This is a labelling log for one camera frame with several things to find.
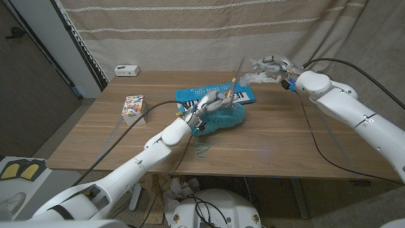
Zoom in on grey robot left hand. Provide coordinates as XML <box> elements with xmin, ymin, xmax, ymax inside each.
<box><xmin>183</xmin><ymin>89</ymin><xmax>237</xmax><ymax>128</ymax></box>

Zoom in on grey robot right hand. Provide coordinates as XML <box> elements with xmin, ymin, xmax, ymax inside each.
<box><xmin>251</xmin><ymin>55</ymin><xmax>305</xmax><ymax>82</ymax></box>

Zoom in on clear plastic tape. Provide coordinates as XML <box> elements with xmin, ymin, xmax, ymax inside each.
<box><xmin>239</xmin><ymin>58</ymin><xmax>282</xmax><ymax>87</ymax></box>

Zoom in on tan handled scissors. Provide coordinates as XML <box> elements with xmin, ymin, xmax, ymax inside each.
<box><xmin>225</xmin><ymin>56</ymin><xmax>246</xmax><ymax>108</ymax></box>

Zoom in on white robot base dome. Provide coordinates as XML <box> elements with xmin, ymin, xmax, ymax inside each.
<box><xmin>170</xmin><ymin>188</ymin><xmax>263</xmax><ymax>228</ymax></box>

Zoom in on blue toy piano keyboard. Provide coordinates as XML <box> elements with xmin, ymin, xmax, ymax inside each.
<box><xmin>175</xmin><ymin>80</ymin><xmax>256</xmax><ymax>110</ymax></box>

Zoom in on teal yarn skein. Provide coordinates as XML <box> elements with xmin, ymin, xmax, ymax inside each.
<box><xmin>192</xmin><ymin>103</ymin><xmax>247</xmax><ymax>158</ymax></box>

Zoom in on colourful printed package box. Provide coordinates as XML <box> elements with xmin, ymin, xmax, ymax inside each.
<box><xmin>121</xmin><ymin>94</ymin><xmax>149</xmax><ymax>127</ymax></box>

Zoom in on beige striped curtain backdrop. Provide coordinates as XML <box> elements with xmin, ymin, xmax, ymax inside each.
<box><xmin>58</xmin><ymin>0</ymin><xmax>370</xmax><ymax>82</ymax></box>

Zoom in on white power strip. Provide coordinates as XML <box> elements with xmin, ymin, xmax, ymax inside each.
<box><xmin>114</xmin><ymin>65</ymin><xmax>141</xmax><ymax>77</ymax></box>

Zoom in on crumpled white paper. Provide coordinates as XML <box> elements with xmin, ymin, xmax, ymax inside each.
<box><xmin>163</xmin><ymin>177</ymin><xmax>201</xmax><ymax>219</ymax></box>

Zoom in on grey table leg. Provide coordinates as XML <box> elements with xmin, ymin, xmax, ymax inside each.
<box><xmin>128</xmin><ymin>182</ymin><xmax>143</xmax><ymax>212</ymax></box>
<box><xmin>289</xmin><ymin>177</ymin><xmax>310</xmax><ymax>220</ymax></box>

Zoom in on dark perforated panel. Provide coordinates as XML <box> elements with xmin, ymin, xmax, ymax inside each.
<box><xmin>50</xmin><ymin>0</ymin><xmax>109</xmax><ymax>92</ymax></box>

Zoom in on dark wooden door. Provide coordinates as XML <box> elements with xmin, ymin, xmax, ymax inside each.
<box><xmin>0</xmin><ymin>0</ymin><xmax>83</xmax><ymax>159</ymax></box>

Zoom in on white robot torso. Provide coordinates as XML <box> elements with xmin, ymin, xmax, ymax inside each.
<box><xmin>0</xmin><ymin>218</ymin><xmax>127</xmax><ymax>228</ymax></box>

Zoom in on white floor platform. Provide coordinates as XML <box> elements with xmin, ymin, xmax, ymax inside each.
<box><xmin>0</xmin><ymin>156</ymin><xmax>82</xmax><ymax>222</ymax></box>

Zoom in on white sneaker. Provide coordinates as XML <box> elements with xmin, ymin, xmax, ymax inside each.
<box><xmin>0</xmin><ymin>192</ymin><xmax>27</xmax><ymax>219</ymax></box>

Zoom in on thin black left wrist cable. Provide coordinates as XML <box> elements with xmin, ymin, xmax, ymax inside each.
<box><xmin>128</xmin><ymin>134</ymin><xmax>194</xmax><ymax>228</ymax></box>

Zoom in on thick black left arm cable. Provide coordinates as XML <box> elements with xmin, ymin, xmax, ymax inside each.
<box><xmin>71</xmin><ymin>100</ymin><xmax>192</xmax><ymax>187</ymax></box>

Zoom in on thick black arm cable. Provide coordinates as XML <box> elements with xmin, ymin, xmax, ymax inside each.
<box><xmin>302</xmin><ymin>58</ymin><xmax>405</xmax><ymax>111</ymax></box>
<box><xmin>71</xmin><ymin>100</ymin><xmax>192</xmax><ymax>187</ymax></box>

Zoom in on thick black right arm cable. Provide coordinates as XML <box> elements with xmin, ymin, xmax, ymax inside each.
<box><xmin>302</xmin><ymin>58</ymin><xmax>405</xmax><ymax>111</ymax></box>

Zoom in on thin braided right wrist cable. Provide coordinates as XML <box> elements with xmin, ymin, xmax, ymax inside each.
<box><xmin>296</xmin><ymin>90</ymin><xmax>404</xmax><ymax>186</ymax></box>

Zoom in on black door handle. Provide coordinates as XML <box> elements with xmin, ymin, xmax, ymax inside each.
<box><xmin>4</xmin><ymin>27</ymin><xmax>26</xmax><ymax>39</ymax></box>

